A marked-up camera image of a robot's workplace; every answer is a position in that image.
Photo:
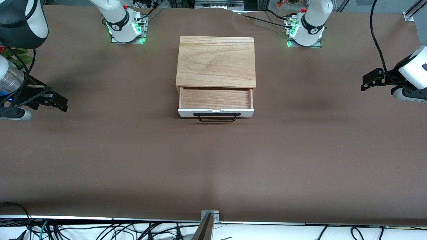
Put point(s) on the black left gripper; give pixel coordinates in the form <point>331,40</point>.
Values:
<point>392,78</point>

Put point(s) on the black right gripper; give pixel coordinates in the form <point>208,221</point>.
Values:
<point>29,92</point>

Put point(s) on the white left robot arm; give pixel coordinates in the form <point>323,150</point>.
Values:
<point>313,20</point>

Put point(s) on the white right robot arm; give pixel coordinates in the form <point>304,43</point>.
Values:
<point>116,16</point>

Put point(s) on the light wooden drawer cabinet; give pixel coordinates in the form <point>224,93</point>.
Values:
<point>217,60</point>

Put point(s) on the red artificial rose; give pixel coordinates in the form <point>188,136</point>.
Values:
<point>18,60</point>

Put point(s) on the orange artificial flowers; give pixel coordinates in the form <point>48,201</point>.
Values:
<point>287,3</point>

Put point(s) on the brown table mat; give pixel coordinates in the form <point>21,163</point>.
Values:
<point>213,166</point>

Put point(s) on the grey electronics box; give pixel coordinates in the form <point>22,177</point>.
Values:
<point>218,4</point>

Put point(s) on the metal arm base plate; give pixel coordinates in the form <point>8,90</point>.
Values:
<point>318,45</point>
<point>115,41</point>

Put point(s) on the aluminium frame post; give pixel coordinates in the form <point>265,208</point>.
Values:
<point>412,13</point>

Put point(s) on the aluminium table edge rail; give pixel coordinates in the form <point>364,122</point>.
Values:
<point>83,218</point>

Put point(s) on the metal clamp bracket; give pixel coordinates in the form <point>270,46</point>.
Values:
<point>210,213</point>

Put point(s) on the dark camera stand pole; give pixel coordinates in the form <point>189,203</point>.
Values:
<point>203,231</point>

